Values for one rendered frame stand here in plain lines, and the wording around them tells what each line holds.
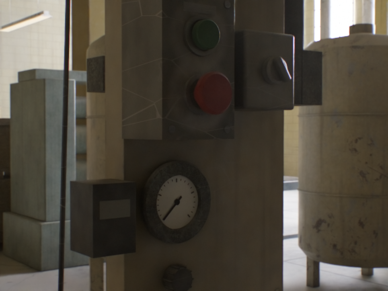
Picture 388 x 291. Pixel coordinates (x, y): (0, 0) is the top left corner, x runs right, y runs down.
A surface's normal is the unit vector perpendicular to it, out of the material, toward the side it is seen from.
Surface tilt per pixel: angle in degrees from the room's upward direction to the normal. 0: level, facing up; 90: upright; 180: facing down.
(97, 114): 90
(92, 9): 90
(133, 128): 90
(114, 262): 90
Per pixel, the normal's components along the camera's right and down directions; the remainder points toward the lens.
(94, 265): 0.25, 0.03
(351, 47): -0.37, 0.03
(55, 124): 0.60, 0.02
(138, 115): -0.80, 0.02
